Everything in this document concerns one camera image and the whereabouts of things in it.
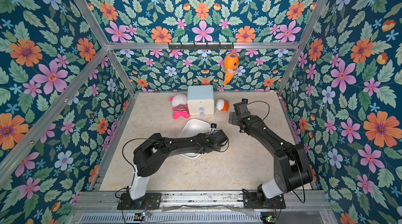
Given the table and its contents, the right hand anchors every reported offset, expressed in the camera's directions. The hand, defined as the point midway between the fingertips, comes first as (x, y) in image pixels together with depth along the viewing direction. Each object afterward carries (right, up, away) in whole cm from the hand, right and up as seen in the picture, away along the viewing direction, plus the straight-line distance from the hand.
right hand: (240, 116), depth 90 cm
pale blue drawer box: (-24, +10, +6) cm, 26 cm away
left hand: (-12, -16, +2) cm, 21 cm away
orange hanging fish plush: (-5, +32, +2) cm, 32 cm away
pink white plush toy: (-38, +5, +11) cm, 40 cm away
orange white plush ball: (-10, +7, +15) cm, 19 cm away
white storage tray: (-30, -8, +8) cm, 32 cm away
